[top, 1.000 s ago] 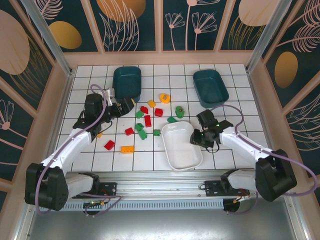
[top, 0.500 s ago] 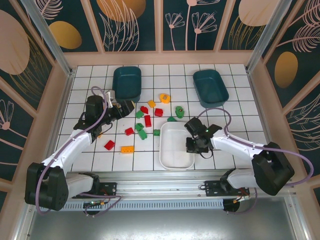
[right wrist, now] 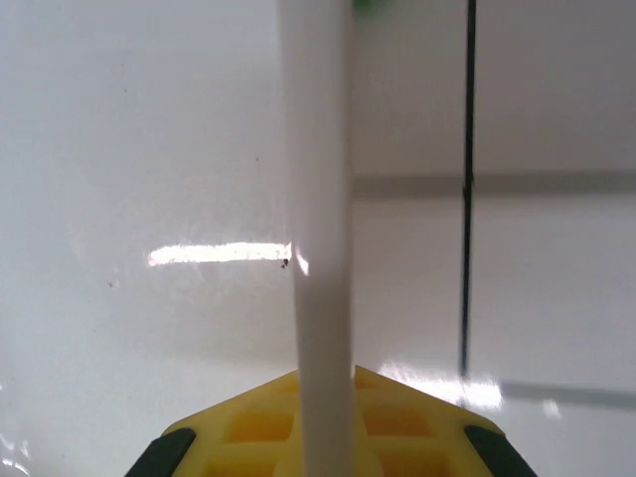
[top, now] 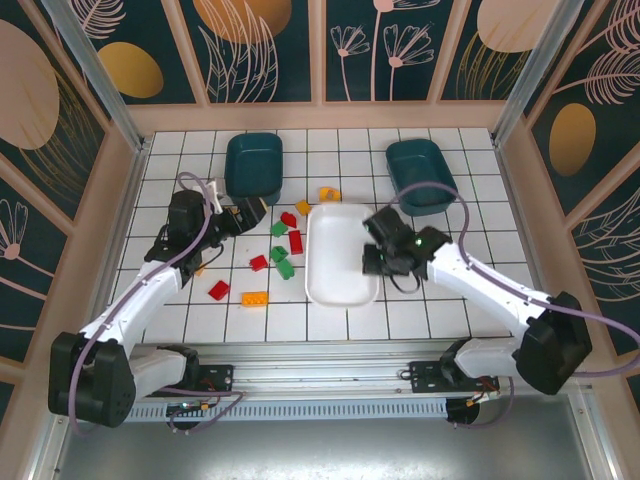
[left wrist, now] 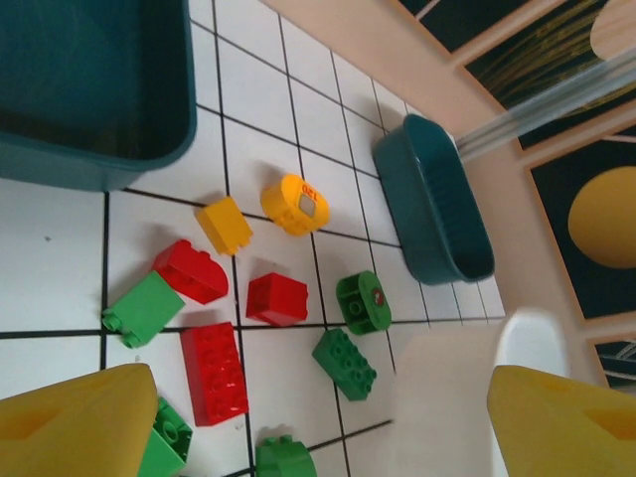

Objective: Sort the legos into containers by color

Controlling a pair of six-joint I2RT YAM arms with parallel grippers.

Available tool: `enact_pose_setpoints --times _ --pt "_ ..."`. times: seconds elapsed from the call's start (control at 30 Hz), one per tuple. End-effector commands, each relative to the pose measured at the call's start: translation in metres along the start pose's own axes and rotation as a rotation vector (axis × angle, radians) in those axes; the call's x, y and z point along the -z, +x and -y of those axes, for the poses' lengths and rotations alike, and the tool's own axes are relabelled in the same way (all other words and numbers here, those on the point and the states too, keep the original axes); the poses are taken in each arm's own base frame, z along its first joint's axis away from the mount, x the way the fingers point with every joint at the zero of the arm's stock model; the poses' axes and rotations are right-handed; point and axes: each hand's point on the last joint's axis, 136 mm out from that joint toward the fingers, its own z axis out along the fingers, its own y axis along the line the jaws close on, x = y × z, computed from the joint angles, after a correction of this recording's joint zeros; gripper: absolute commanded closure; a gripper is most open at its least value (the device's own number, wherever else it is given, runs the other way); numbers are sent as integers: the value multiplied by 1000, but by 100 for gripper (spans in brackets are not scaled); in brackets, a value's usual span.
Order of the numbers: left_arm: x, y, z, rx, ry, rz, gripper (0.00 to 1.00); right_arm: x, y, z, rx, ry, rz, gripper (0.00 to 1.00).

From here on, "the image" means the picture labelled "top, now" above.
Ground left black mount plate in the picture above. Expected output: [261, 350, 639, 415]
[192, 363, 236, 394]

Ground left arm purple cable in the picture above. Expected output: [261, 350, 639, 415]
[69, 172, 246, 436]

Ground white plastic tray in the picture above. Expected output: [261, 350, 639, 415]
[304, 202, 380, 307]

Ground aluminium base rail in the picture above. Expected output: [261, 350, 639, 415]
[119, 342, 591, 401]

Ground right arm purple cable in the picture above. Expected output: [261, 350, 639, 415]
[387, 182, 640, 431]

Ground right black mount plate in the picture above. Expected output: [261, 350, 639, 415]
[408, 360, 451, 394]

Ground teal plastic bin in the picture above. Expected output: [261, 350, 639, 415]
[385, 138, 458, 218]
[224, 131, 285, 206]

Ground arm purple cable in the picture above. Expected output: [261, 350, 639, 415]
[69, 172, 246, 436]
[387, 182, 640, 431]

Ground aluminium frame post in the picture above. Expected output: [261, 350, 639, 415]
[40, 0, 150, 154]
[492, 0, 586, 146]

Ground black mount plate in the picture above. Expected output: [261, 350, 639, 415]
[192, 363, 236, 394]
[408, 360, 451, 394]

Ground grey metal sheet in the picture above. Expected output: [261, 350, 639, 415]
[29, 394, 616, 480]

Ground grey slotted cable duct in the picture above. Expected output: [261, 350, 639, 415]
[122, 399, 451, 422]

